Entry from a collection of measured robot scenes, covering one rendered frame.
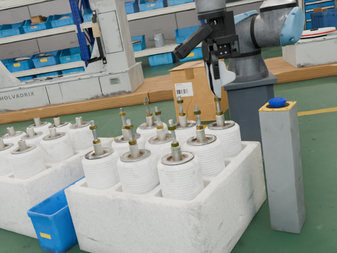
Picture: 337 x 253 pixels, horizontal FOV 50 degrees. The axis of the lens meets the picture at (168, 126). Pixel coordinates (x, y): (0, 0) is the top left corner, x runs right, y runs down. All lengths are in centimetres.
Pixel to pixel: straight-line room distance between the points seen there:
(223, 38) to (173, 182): 38
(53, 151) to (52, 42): 881
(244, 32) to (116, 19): 174
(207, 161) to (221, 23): 35
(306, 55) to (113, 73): 144
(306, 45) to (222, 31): 193
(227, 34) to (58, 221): 65
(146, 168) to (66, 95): 225
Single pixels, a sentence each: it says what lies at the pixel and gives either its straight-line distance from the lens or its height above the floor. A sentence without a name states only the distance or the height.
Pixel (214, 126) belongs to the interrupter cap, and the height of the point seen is 25.
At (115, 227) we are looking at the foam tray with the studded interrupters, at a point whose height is 10.
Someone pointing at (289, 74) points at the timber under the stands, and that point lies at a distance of 278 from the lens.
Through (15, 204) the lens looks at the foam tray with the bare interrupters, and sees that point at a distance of 120.
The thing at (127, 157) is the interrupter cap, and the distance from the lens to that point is 88.
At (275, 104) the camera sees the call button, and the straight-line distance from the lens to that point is 87.
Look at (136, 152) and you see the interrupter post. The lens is 87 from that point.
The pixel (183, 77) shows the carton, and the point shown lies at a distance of 201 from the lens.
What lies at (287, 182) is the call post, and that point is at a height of 13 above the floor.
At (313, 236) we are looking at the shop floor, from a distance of 97.
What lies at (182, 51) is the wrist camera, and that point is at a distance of 93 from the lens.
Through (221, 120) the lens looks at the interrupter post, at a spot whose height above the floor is 27.
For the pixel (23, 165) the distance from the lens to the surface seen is 116.
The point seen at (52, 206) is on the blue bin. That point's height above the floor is 9.
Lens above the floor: 53
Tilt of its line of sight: 15 degrees down
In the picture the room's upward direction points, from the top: 10 degrees counter-clockwise
